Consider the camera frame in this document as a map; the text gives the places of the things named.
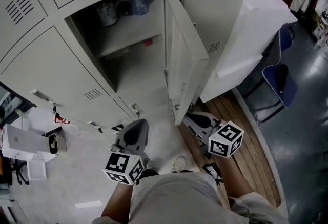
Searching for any beige waste bin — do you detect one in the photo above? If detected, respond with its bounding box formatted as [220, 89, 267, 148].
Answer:
[48, 133, 68, 155]

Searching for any person's right forearm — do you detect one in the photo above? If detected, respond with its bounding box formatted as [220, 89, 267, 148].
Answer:
[217, 157, 257, 199]

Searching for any white open box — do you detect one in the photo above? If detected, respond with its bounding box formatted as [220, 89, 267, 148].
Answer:
[27, 158, 48, 181]

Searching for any black wrist strap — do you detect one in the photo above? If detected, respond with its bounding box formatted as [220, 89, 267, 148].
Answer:
[202, 163, 224, 186]

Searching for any small round cup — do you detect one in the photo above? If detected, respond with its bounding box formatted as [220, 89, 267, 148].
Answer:
[114, 0, 133, 17]

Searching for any large white foam panel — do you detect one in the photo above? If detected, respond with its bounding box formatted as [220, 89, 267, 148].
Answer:
[199, 0, 298, 104]

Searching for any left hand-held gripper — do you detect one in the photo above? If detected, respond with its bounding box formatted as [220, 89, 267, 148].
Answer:
[102, 118, 151, 185]

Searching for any blue plastic bottle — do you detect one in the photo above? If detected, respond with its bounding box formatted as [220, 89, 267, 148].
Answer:
[128, 0, 150, 16]

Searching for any dark framed window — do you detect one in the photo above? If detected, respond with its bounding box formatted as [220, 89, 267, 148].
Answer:
[0, 80, 38, 126]

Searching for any person's right shoe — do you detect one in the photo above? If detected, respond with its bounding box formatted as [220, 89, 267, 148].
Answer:
[171, 156, 187, 173]

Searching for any person's torso in light shirt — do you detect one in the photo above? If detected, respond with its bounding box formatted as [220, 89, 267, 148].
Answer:
[92, 171, 290, 224]

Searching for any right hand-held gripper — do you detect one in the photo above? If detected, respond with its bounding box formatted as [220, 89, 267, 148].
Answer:
[182, 111, 244, 159]

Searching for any white water dispenser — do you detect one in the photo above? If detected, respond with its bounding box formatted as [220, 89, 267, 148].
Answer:
[1, 123, 57, 161]

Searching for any person's left forearm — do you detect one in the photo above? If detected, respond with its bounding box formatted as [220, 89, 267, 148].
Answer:
[101, 181, 134, 218]

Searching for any blue chair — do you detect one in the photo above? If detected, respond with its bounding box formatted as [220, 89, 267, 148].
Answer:
[240, 23, 300, 124]

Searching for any black office chair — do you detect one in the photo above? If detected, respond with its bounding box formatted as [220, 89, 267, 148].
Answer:
[10, 158, 30, 186]

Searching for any wooden platform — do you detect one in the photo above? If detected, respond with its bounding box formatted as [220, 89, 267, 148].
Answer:
[179, 89, 282, 209]

